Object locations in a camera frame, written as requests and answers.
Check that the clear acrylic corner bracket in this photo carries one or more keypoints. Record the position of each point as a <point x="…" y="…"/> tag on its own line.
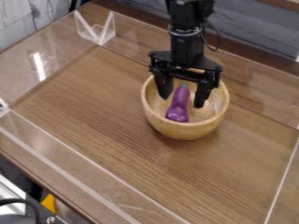
<point x="98" y="34"/>

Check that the clear acrylic table barrier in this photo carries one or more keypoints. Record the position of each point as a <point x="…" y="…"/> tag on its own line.
<point x="73" y="130"/>

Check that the brown wooden bowl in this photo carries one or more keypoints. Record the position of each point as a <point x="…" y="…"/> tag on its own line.
<point x="204" y="119"/>

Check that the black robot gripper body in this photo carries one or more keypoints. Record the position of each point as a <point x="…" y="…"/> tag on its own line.
<point x="184" y="60"/>

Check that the yellow black device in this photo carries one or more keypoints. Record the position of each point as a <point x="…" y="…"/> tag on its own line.
<point x="42" y="211"/>

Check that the purple toy eggplant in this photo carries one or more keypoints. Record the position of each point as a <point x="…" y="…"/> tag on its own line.
<point x="177" y="110"/>

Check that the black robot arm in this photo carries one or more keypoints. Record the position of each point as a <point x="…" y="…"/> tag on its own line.
<point x="189" y="14"/>

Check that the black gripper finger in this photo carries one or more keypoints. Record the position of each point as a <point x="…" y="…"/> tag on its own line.
<point x="201" y="93"/>
<point x="164" y="83"/>

